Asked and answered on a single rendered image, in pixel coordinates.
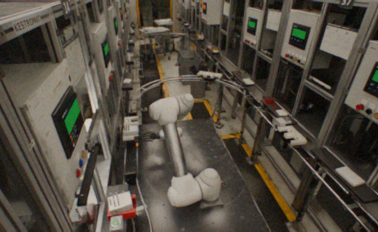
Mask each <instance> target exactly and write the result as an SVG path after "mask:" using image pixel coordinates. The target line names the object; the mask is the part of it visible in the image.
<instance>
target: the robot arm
mask: <svg viewBox="0 0 378 232"><path fill-rule="evenodd" d="M193 103H194V100H193V98H192V96H191V95H190V94H188V93H186V94H183V95H181V96H178V97H169V98H165V99H159V100H157V101H155V102H153V103H152V104H151V105H150V106H149V113H150V116H151V118H153V119H154V120H157V121H158V122H159V124H160V125H162V127H163V130H160V131H156V132H154V131H152V130H150V131H147V132H144V133H142V134H141V135H138V136H135V137H134V140H135V139H138V140H139V139H142V140H143V141H150V142H153V141H154V140H155V139H161V140H163V139H165V140H166V145H167V148H168V152H169V156H170V160H171V163H172V169H173V172H174V177H173V179H172V186H171V187H170V188H169V189H168V199H169V201H170V203H171V205H173V206H176V207H184V206H188V205H190V204H193V203H195V202H197V201H199V208H200V209H204V208H210V207H214V206H223V201H222V200H221V197H220V195H219V193H220V190H221V179H220V176H219V174H218V172H216V171H215V170H214V169H205V170H203V171H202V172H201V173H200V174H198V176H196V177H195V178H193V177H192V175H191V174H190V173H188V169H187V165H186V161H185V157H184V153H183V148H182V145H181V140H180V137H182V136H183V129H181V128H178V127H177V120H179V121H180V120H182V119H184V118H185V117H186V116H187V115H188V113H189V111H190V110H191V109H192V106H193Z"/></svg>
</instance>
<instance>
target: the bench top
mask: <svg viewBox="0 0 378 232"><path fill-rule="evenodd" d="M192 126H193V127H192ZM138 127H139V135H141V134H142V133H144V132H147V131H150V130H152V131H154V132H156V131H160V130H163V127H162V125H160V124H159V123H152V124H140V125H139V126H138ZM177 127H178V128H181V129H183V136H182V137H180V140H181V145H182V148H183V153H184V157H185V161H186V165H187V169H188V173H190V174H191V175H192V177H193V178H195V177H196V176H198V174H200V173H201V172H202V171H203V170H205V169H214V170H215V171H216V172H218V174H219V176H220V179H221V190H220V193H219V195H220V197H221V200H222V201H223V206H214V207H210V208H204V209H200V208H199V201H197V202H195V203H193V204H190V205H188V206H184V207H176V206H173V205H171V203H170V201H169V199H168V189H169V188H170V187H171V186H172V179H173V177H174V172H173V169H172V163H171V160H170V156H169V152H168V148H167V145H166V140H165V139H163V140H161V139H155V140H154V141H153V142H150V141H143V140H142V139H139V140H138V144H139V146H138V181H140V184H139V189H140V192H141V196H142V198H143V201H144V204H146V206H147V212H148V215H149V217H150V222H151V225H152V232H246V231H249V232H271V230H270V228H269V227H268V224H267V223H266V220H265V219H264V217H263V215H262V213H261V212H260V210H259V208H258V207H257V204H256V203H255V200H254V198H253V197H252V194H251V192H250V190H249V188H248V186H247V185H246V182H245V181H244V179H243V176H242V175H241V173H240V171H239V170H238V169H237V166H236V165H235V162H234V160H233V158H232V157H231V155H230V153H229V151H228V149H227V147H226V145H225V144H224V142H223V140H222V138H221V136H220V134H219V132H218V131H217V128H216V127H215V124H214V123H213V121H212V119H211V117H209V118H202V119H190V120H183V121H177ZM127 145H128V141H127V142H126V162H125V172H129V171H136V146H134V147H127ZM124 148H125V141H123V126H121V135H120V142H119V160H118V166H117V177H116V184H115V185H120V184H123V165H124ZM128 191H129V193H130V195H135V199H136V208H138V207H140V206H143V204H142V202H141V198H140V196H139V192H138V190H137V184H134V185H129V186H128ZM254 214H257V216H255V215H254ZM133 219H134V224H135V232H150V227H149V223H148V218H147V216H146V213H145V210H141V211H138V212H137V213H136V217H134V218H133Z"/></svg>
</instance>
